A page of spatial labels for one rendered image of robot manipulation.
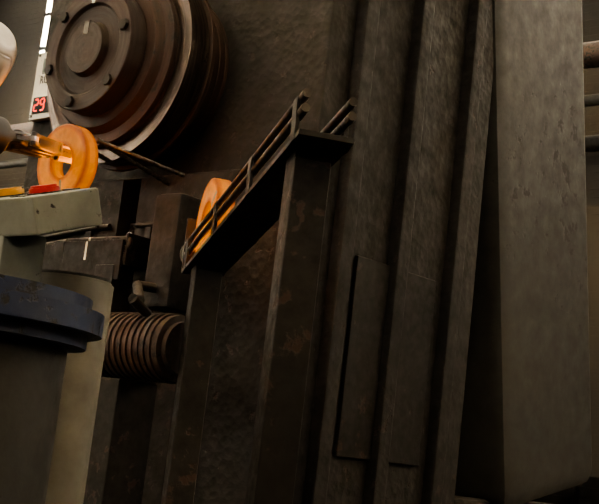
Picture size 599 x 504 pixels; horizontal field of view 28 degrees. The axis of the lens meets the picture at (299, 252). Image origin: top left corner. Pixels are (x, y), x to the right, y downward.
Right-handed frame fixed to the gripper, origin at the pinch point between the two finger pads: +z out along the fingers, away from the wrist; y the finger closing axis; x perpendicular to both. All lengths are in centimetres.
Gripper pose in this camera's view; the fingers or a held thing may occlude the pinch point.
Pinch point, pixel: (67, 154)
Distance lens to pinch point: 248.7
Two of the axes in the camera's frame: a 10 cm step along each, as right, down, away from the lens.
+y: 7.6, -0.2, -6.5
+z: 6.4, 1.5, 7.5
